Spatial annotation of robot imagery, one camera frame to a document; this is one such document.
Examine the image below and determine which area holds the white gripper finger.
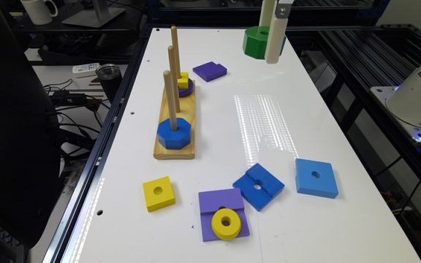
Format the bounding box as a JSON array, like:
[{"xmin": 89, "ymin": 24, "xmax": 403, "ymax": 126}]
[
  {"xmin": 259, "ymin": 0, "xmax": 276, "ymax": 27},
  {"xmin": 265, "ymin": 0, "xmax": 294, "ymax": 59}
]

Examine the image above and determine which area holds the green octagonal block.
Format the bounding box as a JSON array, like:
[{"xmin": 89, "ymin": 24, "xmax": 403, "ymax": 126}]
[{"xmin": 243, "ymin": 26, "xmax": 287, "ymax": 64}]

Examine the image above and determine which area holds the dark purple stepped block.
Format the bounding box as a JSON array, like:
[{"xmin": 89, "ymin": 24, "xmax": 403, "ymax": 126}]
[{"xmin": 193, "ymin": 61, "xmax": 227, "ymax": 82}]

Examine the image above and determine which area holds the small yellow block on peg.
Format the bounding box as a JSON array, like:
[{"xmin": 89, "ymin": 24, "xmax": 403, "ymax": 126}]
[{"xmin": 178, "ymin": 72, "xmax": 189, "ymax": 90}]

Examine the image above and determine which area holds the purple round block on peg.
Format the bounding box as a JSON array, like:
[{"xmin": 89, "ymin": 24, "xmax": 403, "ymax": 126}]
[{"xmin": 178, "ymin": 79, "xmax": 194, "ymax": 98}]

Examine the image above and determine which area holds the blue octagonal block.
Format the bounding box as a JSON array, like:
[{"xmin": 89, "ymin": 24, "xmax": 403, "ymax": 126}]
[{"xmin": 157, "ymin": 118, "xmax": 191, "ymax": 150}]

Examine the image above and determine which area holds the light blue square block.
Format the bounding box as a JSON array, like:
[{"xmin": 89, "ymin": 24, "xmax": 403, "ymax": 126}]
[{"xmin": 295, "ymin": 159, "xmax": 338, "ymax": 199}]

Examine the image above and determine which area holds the dark blue grooved block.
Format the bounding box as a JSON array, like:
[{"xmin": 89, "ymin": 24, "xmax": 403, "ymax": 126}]
[{"xmin": 232, "ymin": 163, "xmax": 284, "ymax": 211}]

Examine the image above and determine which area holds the light purple square block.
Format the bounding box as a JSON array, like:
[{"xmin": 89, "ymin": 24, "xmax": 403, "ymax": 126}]
[{"xmin": 198, "ymin": 188, "xmax": 250, "ymax": 242}]

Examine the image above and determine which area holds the yellow square block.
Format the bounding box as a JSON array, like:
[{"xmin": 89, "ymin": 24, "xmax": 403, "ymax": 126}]
[{"xmin": 143, "ymin": 176, "xmax": 175, "ymax": 212}]

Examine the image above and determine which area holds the rear wooden peg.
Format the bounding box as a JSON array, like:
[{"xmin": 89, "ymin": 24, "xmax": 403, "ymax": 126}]
[{"xmin": 170, "ymin": 26, "xmax": 181, "ymax": 79}]

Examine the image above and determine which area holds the wooden peg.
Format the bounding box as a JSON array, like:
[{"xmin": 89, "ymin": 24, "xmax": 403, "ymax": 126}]
[
  {"xmin": 167, "ymin": 45, "xmax": 181, "ymax": 113},
  {"xmin": 170, "ymin": 26, "xmax": 181, "ymax": 79},
  {"xmin": 163, "ymin": 70, "xmax": 178, "ymax": 132}
]

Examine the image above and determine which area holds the middle wooden peg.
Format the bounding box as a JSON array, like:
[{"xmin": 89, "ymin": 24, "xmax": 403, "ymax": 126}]
[{"xmin": 167, "ymin": 45, "xmax": 181, "ymax": 113}]

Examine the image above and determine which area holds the wooden peg base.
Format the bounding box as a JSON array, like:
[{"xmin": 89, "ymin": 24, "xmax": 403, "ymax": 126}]
[{"xmin": 153, "ymin": 90, "xmax": 196, "ymax": 160}]

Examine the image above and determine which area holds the front wooden peg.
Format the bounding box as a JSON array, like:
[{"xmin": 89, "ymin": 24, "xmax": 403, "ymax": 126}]
[{"xmin": 163, "ymin": 70, "xmax": 178, "ymax": 132}]

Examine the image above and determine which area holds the monitor stand base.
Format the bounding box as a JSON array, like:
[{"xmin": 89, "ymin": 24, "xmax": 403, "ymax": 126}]
[{"xmin": 62, "ymin": 0, "xmax": 126, "ymax": 28}]

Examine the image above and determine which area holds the black tumbler cup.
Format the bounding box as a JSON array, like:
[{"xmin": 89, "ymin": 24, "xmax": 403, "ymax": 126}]
[{"xmin": 96, "ymin": 64, "xmax": 122, "ymax": 103}]

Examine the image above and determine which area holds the white remote control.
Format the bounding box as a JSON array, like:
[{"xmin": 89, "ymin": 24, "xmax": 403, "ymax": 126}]
[{"xmin": 72, "ymin": 63, "xmax": 100, "ymax": 74}]

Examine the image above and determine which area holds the white mug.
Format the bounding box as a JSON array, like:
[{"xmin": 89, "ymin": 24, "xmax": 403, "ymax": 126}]
[{"xmin": 20, "ymin": 0, "xmax": 58, "ymax": 26}]

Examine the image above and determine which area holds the black office chair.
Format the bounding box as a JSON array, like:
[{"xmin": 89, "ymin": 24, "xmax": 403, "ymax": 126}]
[{"xmin": 0, "ymin": 10, "xmax": 61, "ymax": 248}]

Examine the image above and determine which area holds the yellow ring block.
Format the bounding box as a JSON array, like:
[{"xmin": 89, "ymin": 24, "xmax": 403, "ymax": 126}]
[{"xmin": 211, "ymin": 208, "xmax": 242, "ymax": 240}]

